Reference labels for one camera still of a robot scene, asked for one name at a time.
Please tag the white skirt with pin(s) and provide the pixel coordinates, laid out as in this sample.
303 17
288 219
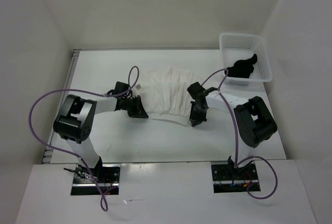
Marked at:
164 94

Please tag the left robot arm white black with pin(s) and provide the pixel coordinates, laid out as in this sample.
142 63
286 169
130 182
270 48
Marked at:
75 120

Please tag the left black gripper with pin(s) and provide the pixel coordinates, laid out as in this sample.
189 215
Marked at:
138 111

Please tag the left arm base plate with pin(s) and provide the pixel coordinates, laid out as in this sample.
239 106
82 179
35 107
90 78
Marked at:
108 180

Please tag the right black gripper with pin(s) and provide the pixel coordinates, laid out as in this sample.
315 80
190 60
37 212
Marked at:
195 120

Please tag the aluminium table edge rail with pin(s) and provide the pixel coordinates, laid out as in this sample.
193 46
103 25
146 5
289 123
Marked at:
64 76

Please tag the black skirt in basket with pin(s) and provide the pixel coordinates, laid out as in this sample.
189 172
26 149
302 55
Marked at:
242 68

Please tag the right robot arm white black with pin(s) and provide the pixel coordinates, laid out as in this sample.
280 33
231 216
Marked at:
252 120

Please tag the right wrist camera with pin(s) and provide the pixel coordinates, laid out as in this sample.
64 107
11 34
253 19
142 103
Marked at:
196 90

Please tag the white plastic basket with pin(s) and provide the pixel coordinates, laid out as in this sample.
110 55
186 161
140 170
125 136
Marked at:
237 46

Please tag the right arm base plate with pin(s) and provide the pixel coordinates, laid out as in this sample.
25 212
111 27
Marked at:
225 180

